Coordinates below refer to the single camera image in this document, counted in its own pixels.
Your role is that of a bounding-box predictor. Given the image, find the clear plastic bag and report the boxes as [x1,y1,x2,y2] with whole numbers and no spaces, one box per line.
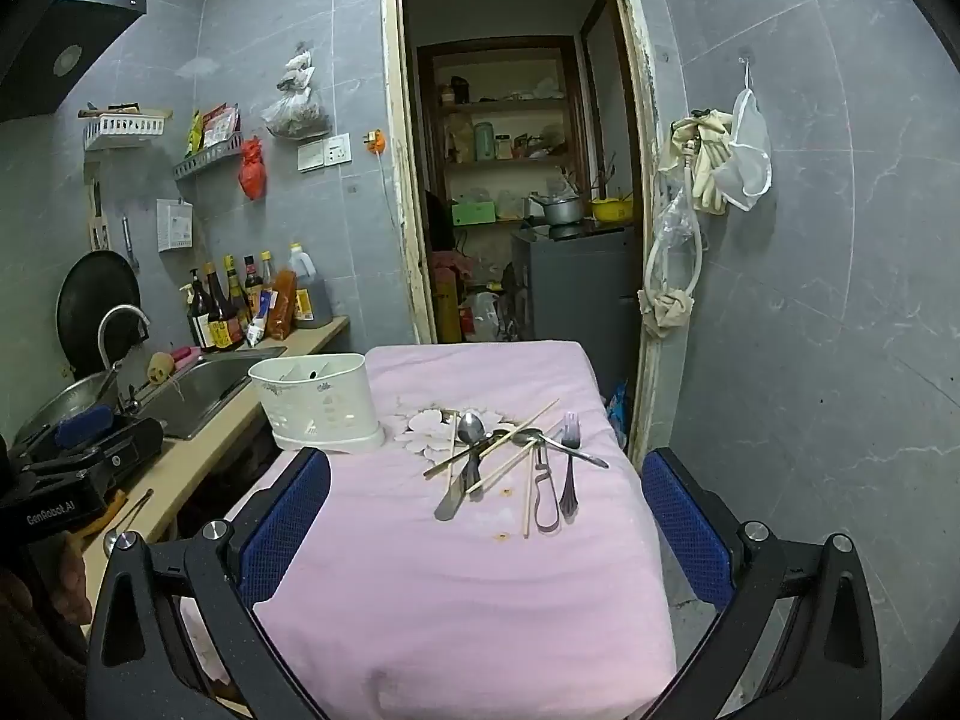
[652,186,704,257]

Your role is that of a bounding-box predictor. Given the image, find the yellow cylinder canister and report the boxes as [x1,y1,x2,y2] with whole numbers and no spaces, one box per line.
[435,270,463,344]

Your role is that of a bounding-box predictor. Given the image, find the black frying pan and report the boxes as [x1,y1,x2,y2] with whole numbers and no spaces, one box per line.
[56,250,143,380]

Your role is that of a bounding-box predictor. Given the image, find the white wall switch plate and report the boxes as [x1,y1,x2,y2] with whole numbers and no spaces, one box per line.
[298,133,352,172]

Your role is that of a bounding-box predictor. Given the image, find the wooden knife rack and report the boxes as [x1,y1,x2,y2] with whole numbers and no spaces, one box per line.
[85,163,111,252]

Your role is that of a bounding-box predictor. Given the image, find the wide-handled metal spoon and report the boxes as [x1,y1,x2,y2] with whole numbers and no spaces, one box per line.
[456,411,487,502]

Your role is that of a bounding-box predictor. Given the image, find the chrome faucet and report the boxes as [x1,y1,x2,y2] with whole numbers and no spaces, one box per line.
[97,304,151,391]

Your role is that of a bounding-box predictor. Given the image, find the red plastic bag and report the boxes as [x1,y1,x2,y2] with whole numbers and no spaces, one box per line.
[238,136,269,201]

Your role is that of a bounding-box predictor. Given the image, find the black range hood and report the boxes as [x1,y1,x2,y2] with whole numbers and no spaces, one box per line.
[0,0,151,121]

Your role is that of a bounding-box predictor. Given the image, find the yellow cap dark bottle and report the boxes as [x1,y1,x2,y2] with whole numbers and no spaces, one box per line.
[223,255,254,332]

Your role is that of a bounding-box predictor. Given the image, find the grey cabinet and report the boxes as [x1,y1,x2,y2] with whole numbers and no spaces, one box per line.
[511,221,638,391]

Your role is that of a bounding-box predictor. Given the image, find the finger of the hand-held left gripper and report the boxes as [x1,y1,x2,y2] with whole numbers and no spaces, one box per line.
[34,420,164,481]
[15,405,115,462]

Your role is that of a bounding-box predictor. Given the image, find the red seasoning packets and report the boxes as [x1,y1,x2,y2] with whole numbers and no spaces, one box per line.
[201,101,241,147]

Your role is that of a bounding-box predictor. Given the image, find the person's left hand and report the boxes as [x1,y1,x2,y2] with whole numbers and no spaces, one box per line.
[60,531,95,625]

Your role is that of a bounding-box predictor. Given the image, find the white plastic utensil holder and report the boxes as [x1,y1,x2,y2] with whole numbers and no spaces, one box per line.
[247,352,387,455]

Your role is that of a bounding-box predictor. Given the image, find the clear bag of dried goods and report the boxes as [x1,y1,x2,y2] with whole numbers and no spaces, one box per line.
[261,45,331,142]

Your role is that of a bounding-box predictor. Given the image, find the worn door frame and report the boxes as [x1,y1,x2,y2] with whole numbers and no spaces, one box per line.
[381,0,665,470]

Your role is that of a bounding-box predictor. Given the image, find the grey metal wall shelf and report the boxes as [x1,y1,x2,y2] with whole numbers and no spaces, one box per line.
[172,131,245,181]

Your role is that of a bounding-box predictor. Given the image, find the orange spice packet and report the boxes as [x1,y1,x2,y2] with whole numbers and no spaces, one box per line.
[268,270,299,341]

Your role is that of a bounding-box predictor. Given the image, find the metal peeler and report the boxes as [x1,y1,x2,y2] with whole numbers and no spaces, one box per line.
[534,444,562,535]

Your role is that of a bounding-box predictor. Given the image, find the black pump bottle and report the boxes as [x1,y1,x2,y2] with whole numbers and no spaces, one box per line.
[187,268,218,352]

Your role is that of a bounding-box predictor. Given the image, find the white power cable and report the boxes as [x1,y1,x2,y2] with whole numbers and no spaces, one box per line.
[380,152,402,248]

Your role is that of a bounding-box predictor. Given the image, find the red label soy sauce bottle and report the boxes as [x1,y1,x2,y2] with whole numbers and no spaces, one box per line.
[204,262,245,352]

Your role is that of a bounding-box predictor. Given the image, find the white wall basket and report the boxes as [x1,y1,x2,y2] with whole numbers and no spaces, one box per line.
[81,106,173,152]

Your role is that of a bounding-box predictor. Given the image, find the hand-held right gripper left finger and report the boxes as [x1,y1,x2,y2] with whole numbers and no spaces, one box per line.
[86,448,335,720]

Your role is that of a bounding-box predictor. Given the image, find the beige kitchen counter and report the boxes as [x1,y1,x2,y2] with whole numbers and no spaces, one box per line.
[79,315,351,616]

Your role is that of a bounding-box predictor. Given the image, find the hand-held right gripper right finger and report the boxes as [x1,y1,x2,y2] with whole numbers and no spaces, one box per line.
[641,448,882,720]

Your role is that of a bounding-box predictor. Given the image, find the white wall box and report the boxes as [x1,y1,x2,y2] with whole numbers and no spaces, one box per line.
[156,199,194,252]

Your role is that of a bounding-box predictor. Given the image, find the stainless steel sink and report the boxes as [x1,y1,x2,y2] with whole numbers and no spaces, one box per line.
[139,345,290,442]

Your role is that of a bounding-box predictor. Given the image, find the metal bowl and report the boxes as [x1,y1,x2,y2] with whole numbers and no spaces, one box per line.
[13,371,122,447]

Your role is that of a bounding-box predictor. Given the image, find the metal cooking pot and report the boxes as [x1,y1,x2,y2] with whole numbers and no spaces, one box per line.
[529,191,584,227]

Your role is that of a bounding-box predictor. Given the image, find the thin-handled metal spoon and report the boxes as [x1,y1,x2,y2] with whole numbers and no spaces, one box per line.
[512,426,611,470]

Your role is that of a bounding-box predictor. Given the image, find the large oil jug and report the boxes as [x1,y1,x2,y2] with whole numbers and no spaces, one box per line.
[289,242,335,329]

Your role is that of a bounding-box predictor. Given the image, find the pink floral blanket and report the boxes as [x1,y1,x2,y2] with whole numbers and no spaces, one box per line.
[180,341,680,720]

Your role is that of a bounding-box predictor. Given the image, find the wooden shelf unit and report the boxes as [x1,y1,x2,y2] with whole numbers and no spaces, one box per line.
[416,36,593,241]

